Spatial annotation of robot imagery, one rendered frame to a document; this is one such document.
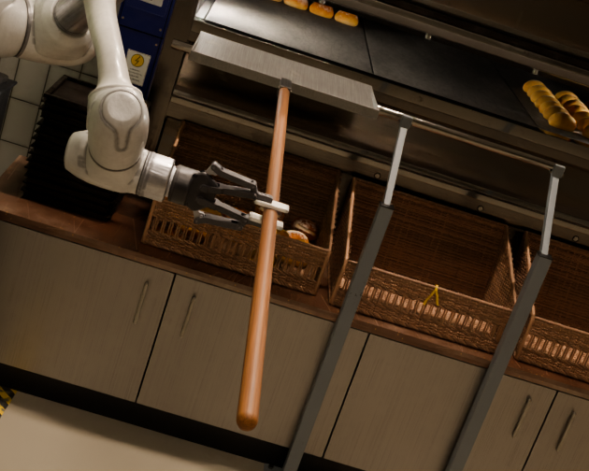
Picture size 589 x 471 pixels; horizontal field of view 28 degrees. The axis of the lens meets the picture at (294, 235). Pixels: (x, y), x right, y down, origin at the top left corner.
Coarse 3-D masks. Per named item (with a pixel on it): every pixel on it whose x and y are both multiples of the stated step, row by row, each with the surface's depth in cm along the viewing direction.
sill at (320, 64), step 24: (192, 24) 374; (216, 24) 377; (264, 48) 376; (288, 48) 379; (336, 72) 379; (360, 72) 380; (408, 96) 381; (432, 96) 381; (480, 120) 383; (504, 120) 383; (552, 144) 385; (576, 144) 385
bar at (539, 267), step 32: (448, 128) 346; (544, 160) 349; (384, 224) 332; (544, 224) 342; (544, 256) 335; (352, 288) 339; (512, 320) 341; (512, 352) 345; (320, 384) 349; (480, 416) 352
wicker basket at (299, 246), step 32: (192, 128) 384; (192, 160) 385; (224, 160) 386; (256, 160) 386; (288, 160) 388; (288, 192) 388; (320, 192) 389; (192, 224) 347; (288, 224) 389; (320, 224) 390; (192, 256) 350; (224, 256) 350; (288, 256) 350; (320, 256) 349
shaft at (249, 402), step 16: (288, 96) 311; (272, 144) 272; (272, 160) 259; (272, 176) 249; (272, 192) 240; (272, 224) 224; (272, 240) 217; (272, 256) 211; (256, 272) 203; (256, 288) 197; (256, 304) 191; (256, 320) 185; (256, 336) 180; (256, 352) 175; (256, 368) 171; (240, 384) 168; (256, 384) 167; (240, 400) 163; (256, 400) 163; (240, 416) 159; (256, 416) 159
